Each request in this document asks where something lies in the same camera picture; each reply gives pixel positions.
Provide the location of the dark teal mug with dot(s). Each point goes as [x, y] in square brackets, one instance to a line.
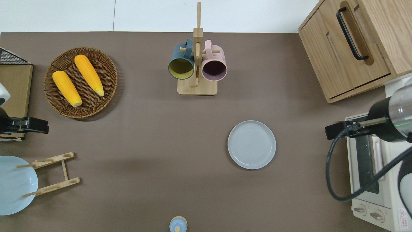
[181, 67]

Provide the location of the brown table mat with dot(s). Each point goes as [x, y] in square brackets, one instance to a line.
[145, 145]

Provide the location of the light wooden cabinet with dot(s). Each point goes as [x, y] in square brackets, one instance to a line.
[328, 58]

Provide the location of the wooden plate rack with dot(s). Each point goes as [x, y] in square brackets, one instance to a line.
[64, 169]

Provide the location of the light blue plate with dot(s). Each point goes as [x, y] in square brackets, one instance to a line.
[13, 187]

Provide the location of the brown wicker basket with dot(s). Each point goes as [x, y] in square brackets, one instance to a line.
[96, 103]

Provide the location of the wooden mug tree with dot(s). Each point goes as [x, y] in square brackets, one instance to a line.
[197, 88]

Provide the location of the white toaster oven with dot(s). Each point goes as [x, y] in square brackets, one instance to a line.
[367, 209]

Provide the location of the yellow corn cob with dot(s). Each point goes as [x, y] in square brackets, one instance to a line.
[89, 74]
[67, 88]

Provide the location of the gray round plate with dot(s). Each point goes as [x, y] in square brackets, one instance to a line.
[251, 145]

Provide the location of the pink mug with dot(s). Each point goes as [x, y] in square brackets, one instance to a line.
[214, 69]

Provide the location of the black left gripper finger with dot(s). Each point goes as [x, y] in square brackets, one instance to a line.
[32, 125]

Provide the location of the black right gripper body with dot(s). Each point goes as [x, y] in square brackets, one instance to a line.
[384, 120]

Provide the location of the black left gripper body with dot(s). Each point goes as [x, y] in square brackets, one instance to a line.
[3, 125]

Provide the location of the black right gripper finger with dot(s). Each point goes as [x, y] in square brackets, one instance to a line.
[331, 130]

